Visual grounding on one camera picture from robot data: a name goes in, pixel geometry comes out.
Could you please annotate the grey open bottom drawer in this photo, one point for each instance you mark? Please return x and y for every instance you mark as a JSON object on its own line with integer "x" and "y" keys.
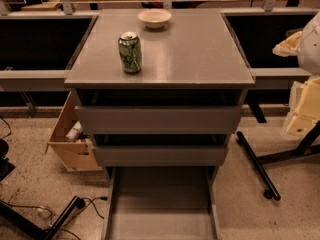
{"x": 161, "y": 203}

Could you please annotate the black stand leg left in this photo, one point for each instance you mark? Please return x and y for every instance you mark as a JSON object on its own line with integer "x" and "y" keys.
{"x": 38, "y": 222}

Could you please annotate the grey top drawer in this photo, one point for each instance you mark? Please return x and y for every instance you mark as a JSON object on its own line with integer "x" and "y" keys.
{"x": 158, "y": 120}

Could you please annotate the green soda can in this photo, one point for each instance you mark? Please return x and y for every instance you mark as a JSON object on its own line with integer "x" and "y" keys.
{"x": 130, "y": 52}

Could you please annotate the wooden box on floor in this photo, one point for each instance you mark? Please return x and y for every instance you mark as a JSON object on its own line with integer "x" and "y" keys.
{"x": 69, "y": 143}

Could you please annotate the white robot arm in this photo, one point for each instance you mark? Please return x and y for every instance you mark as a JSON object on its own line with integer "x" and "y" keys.
{"x": 308, "y": 53}

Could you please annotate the grey drawer cabinet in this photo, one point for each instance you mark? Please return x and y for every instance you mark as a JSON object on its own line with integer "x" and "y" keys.
{"x": 193, "y": 61}

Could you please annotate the grey middle drawer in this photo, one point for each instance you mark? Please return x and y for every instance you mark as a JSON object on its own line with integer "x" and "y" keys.
{"x": 134, "y": 156}

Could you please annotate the white ceramic bowl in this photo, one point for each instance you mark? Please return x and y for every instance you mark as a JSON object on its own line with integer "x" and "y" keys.
{"x": 154, "y": 18}

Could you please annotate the white item in box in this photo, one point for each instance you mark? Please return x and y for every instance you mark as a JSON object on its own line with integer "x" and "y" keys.
{"x": 74, "y": 132}

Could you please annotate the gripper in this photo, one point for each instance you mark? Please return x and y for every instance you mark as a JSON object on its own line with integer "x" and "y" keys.
{"x": 310, "y": 47}

